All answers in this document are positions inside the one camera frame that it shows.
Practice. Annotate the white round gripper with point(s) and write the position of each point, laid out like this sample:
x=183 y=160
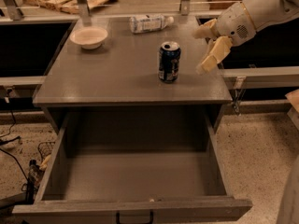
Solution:
x=234 y=24

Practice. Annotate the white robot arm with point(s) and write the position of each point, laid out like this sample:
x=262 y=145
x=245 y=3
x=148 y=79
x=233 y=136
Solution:
x=265 y=13

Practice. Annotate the black wire basket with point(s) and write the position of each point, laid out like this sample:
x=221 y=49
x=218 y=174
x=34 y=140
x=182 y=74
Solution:
x=45 y=149

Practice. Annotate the blue pepsi can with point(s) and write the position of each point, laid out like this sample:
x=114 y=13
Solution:
x=169 y=56

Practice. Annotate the grey cabinet with countertop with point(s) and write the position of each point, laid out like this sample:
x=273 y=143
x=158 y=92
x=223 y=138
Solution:
x=124 y=71

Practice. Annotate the white ceramic bowl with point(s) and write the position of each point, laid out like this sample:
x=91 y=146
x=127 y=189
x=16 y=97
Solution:
x=89 y=37

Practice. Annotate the metal railing frame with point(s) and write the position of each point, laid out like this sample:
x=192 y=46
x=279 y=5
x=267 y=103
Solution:
x=15 y=11

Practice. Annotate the open grey top drawer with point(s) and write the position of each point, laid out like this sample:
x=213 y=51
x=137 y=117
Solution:
x=133 y=161

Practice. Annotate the clear plastic water bottle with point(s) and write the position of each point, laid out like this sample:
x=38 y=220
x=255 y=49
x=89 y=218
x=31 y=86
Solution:
x=149 y=23

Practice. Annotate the black drawer handle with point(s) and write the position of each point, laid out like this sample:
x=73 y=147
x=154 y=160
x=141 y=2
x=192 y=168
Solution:
x=147 y=218

